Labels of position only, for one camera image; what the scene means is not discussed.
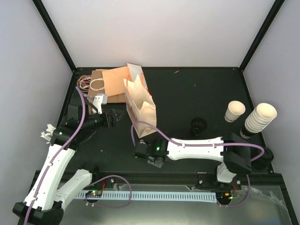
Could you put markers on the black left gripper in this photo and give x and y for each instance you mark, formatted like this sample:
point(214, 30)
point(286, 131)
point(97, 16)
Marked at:
point(113, 122)

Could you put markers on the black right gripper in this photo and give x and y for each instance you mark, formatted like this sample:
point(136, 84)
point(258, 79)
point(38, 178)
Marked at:
point(156, 164)

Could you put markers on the printed white paper bag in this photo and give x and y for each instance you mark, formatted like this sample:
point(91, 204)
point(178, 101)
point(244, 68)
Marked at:
point(140, 105)

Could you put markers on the black paper coffee cup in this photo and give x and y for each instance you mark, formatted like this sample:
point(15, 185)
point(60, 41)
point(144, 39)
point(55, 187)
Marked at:
point(197, 126)

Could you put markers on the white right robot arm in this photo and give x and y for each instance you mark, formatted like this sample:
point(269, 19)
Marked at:
point(231, 152)

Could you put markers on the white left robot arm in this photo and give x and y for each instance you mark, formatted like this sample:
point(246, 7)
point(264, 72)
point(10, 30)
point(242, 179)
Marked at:
point(46, 202)

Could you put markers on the single paper coffee cup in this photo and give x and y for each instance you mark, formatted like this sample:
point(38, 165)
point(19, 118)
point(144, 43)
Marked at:
point(234, 110)

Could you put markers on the brown kraft paper bag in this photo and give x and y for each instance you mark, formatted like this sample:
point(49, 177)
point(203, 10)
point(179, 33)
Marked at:
point(93, 84)

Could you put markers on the orange kraft paper bag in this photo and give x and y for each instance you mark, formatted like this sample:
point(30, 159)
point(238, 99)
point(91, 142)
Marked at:
point(114, 78)

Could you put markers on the stack of paper cups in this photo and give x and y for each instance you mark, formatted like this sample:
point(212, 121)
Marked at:
point(258, 120)

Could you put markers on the stack of black lids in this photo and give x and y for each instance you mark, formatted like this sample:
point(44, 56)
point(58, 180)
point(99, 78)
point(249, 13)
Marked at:
point(267, 157)

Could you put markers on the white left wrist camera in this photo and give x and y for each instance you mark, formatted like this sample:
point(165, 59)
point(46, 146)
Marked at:
point(99, 100)

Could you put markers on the white slotted cable rail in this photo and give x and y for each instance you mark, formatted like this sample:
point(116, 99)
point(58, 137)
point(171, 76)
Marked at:
point(148, 196)

